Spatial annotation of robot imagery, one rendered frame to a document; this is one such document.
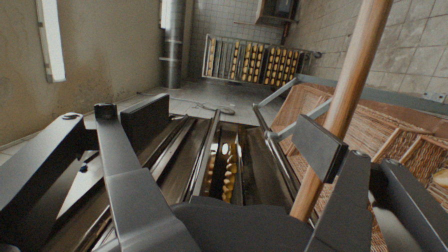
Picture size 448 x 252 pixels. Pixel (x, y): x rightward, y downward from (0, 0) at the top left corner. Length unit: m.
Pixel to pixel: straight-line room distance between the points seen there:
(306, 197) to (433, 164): 0.63
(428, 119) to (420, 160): 0.20
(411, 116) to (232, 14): 4.81
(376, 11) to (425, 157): 0.64
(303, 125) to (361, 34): 0.13
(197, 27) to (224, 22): 0.75
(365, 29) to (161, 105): 0.23
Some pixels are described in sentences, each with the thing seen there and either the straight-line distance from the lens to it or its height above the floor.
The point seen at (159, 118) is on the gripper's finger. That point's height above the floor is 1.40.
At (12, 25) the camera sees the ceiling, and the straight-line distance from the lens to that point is 1.57.
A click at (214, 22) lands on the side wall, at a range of 5.31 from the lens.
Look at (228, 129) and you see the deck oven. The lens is 1.81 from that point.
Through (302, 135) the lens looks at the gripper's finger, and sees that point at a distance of 0.17.
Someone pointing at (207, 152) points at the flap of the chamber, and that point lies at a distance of 0.91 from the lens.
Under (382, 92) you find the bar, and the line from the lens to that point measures 0.76.
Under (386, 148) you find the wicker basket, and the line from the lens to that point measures 0.83.
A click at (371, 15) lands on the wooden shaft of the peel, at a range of 0.26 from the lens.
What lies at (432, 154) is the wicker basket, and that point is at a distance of 0.85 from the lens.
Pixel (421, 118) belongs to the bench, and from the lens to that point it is 0.98.
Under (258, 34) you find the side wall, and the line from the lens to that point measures 5.28.
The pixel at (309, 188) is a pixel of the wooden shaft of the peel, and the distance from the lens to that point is 0.29.
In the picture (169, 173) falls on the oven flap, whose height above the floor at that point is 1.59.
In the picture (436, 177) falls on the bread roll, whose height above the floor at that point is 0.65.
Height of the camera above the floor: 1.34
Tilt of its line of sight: 1 degrees down
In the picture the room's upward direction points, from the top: 81 degrees counter-clockwise
